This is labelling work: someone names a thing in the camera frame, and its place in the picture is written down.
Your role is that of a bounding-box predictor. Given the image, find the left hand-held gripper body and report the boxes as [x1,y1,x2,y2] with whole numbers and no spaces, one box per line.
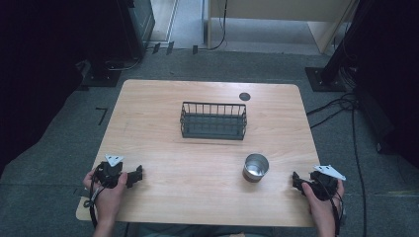
[94,153,126,190]

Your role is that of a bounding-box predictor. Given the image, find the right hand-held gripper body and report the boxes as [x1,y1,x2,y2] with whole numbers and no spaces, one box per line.
[307,164,348,202]

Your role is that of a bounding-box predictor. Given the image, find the person's right hand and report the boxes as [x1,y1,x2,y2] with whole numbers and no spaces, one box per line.
[300,179,346,231]

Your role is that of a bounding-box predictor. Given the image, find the person's left hand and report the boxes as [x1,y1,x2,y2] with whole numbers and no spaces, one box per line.
[82,169,128,224]

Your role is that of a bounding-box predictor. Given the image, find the metal cup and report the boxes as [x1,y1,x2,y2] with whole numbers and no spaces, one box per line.
[242,153,270,184]

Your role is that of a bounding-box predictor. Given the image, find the dark equipment cabinet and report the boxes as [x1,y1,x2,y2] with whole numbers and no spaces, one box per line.
[115,0,156,62]

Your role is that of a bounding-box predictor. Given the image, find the light wooden desk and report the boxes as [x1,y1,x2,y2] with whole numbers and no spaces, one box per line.
[207,0,360,55]

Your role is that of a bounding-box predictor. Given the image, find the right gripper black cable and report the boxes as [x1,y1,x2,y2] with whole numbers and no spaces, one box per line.
[315,177,345,237]

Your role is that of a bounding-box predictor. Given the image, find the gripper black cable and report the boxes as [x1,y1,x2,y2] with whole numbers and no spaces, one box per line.
[315,177,345,237]
[83,167,110,230]

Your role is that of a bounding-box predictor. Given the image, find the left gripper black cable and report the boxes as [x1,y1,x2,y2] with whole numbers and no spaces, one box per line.
[83,167,110,230]

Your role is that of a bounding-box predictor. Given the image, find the long black floor cable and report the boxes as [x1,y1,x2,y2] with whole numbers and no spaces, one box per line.
[350,108,369,237]

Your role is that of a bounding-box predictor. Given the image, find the black floor cables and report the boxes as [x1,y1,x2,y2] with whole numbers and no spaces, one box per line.
[305,92,360,130]

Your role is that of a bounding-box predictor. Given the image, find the black wire basket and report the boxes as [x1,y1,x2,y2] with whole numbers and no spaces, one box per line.
[179,101,248,141]

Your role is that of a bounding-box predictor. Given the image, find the black stand with base plate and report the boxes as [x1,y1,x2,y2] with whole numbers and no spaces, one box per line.
[304,0,374,93]
[76,0,146,92]

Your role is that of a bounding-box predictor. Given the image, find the grey cable loop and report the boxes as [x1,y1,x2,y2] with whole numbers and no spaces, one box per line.
[104,57,143,72]

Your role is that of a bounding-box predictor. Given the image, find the hanging black cable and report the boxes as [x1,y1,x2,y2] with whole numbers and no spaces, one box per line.
[207,0,229,51]

